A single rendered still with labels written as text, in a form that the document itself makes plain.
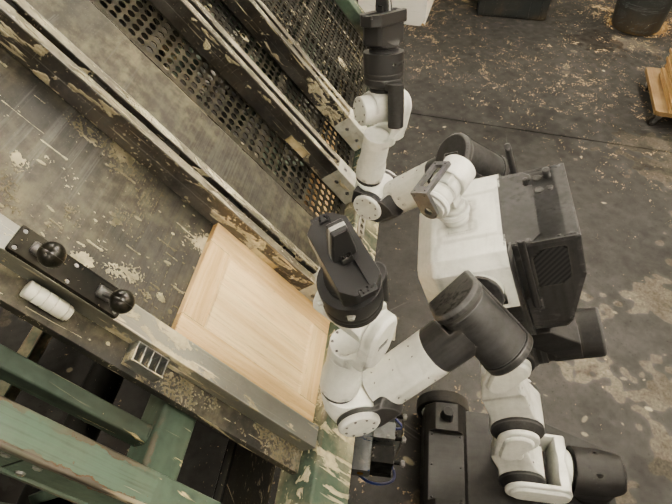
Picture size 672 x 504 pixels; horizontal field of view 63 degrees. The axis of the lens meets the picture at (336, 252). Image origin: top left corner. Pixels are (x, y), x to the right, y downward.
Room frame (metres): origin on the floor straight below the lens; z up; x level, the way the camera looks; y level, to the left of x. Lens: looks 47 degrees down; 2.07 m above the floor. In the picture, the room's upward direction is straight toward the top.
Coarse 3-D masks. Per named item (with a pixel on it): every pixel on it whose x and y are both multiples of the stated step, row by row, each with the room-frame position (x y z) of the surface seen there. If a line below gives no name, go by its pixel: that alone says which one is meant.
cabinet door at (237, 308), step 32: (224, 256) 0.82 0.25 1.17; (256, 256) 0.88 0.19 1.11; (192, 288) 0.70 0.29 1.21; (224, 288) 0.75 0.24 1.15; (256, 288) 0.80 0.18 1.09; (288, 288) 0.86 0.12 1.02; (192, 320) 0.64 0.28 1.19; (224, 320) 0.68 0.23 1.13; (256, 320) 0.73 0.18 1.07; (288, 320) 0.78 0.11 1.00; (320, 320) 0.83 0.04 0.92; (224, 352) 0.61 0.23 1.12; (256, 352) 0.65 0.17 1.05; (288, 352) 0.70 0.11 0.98; (320, 352) 0.75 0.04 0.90; (256, 384) 0.58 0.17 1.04; (288, 384) 0.62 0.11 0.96
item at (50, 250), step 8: (32, 248) 0.57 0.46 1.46; (40, 248) 0.52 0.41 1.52; (48, 248) 0.52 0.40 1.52; (56, 248) 0.52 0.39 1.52; (64, 248) 0.53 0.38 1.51; (40, 256) 0.51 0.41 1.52; (48, 256) 0.51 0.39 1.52; (56, 256) 0.51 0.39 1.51; (64, 256) 0.52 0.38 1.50; (48, 264) 0.50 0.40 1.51; (56, 264) 0.51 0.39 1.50
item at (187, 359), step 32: (0, 224) 0.60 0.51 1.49; (0, 256) 0.56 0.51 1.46; (64, 288) 0.55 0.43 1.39; (96, 320) 0.55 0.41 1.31; (128, 320) 0.56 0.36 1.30; (160, 352) 0.54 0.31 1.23; (192, 352) 0.56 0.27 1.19; (224, 384) 0.54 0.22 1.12; (256, 416) 0.52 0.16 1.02; (288, 416) 0.54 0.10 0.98
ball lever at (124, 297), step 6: (102, 288) 0.57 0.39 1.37; (96, 294) 0.56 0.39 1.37; (102, 294) 0.56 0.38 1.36; (108, 294) 0.55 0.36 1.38; (114, 294) 0.51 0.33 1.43; (120, 294) 0.51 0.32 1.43; (126, 294) 0.51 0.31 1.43; (132, 294) 0.52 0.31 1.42; (108, 300) 0.56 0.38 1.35; (114, 300) 0.50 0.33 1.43; (120, 300) 0.50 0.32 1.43; (126, 300) 0.50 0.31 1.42; (132, 300) 0.51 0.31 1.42; (114, 306) 0.50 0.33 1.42; (120, 306) 0.50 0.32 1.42; (126, 306) 0.50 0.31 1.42; (132, 306) 0.50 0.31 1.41; (120, 312) 0.49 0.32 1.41; (126, 312) 0.50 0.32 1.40
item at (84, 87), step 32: (0, 0) 0.95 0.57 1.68; (0, 32) 0.94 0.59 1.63; (32, 32) 0.94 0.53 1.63; (32, 64) 0.93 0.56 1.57; (64, 64) 0.93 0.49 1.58; (64, 96) 0.93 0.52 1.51; (96, 96) 0.92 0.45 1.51; (128, 96) 0.97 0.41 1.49; (128, 128) 0.92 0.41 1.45; (160, 128) 0.96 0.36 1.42; (160, 160) 0.91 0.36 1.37; (192, 160) 0.94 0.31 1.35; (192, 192) 0.90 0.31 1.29; (224, 192) 0.93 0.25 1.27; (224, 224) 0.89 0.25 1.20; (256, 224) 0.93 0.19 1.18; (288, 256) 0.89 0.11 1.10
